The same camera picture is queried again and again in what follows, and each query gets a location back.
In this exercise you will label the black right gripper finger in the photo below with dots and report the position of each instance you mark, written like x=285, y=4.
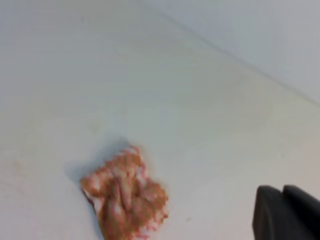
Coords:
x=289, y=214

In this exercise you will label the orange and white rag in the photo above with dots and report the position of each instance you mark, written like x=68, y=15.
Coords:
x=128, y=203

